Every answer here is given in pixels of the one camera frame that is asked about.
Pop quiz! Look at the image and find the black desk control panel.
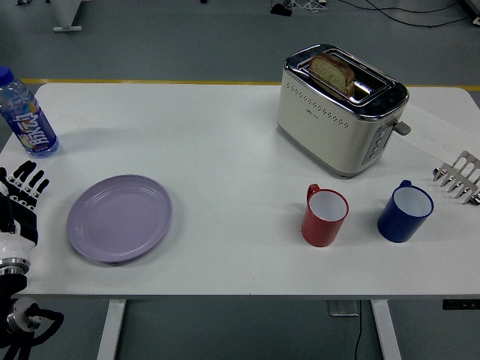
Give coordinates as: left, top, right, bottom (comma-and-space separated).
442, 299, 480, 311

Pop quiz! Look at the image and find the white paper sheet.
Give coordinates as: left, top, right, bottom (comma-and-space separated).
393, 100, 480, 165

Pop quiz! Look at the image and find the cream and chrome toaster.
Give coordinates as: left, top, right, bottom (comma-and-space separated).
276, 43, 412, 179

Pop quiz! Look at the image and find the white table leg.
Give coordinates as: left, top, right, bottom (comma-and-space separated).
96, 300, 127, 360
370, 299, 404, 360

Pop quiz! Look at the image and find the silver metal rack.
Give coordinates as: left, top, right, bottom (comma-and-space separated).
432, 150, 480, 206

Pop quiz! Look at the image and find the purple plastic plate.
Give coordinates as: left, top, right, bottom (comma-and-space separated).
66, 174, 173, 263

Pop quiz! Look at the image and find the bread slice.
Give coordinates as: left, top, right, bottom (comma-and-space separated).
308, 52, 356, 96

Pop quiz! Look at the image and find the blue labelled drink bottle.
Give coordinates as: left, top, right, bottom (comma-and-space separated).
0, 65, 60, 159

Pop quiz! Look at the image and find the black floor cable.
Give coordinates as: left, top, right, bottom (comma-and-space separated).
329, 0, 480, 29

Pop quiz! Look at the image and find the black cable under table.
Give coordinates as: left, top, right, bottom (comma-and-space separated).
349, 300, 365, 360

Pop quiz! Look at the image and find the blue cup white inside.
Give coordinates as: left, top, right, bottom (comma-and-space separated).
376, 180, 435, 245

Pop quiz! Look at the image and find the grey bracket under table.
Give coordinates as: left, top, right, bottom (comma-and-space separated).
327, 300, 360, 317

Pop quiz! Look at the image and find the white furniture foot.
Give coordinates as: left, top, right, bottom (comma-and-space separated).
49, 0, 84, 32

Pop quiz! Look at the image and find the red cup white inside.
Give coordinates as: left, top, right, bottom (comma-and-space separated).
301, 183, 350, 248

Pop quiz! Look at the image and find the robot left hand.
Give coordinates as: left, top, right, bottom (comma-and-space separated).
0, 160, 51, 262

